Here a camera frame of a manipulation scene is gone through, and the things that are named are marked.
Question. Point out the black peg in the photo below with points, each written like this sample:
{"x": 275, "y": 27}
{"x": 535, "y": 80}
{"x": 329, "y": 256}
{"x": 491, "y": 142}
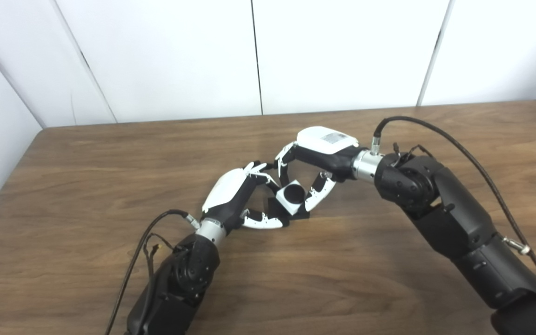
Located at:
{"x": 271, "y": 207}

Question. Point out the white square piece with hole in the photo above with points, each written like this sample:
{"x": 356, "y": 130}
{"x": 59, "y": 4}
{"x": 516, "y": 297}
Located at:
{"x": 286, "y": 206}

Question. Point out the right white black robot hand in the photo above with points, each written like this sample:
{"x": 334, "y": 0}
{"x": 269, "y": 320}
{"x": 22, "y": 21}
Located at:
{"x": 326, "y": 142}

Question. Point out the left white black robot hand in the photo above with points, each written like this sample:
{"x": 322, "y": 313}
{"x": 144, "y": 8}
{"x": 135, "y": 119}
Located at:
{"x": 226, "y": 188}

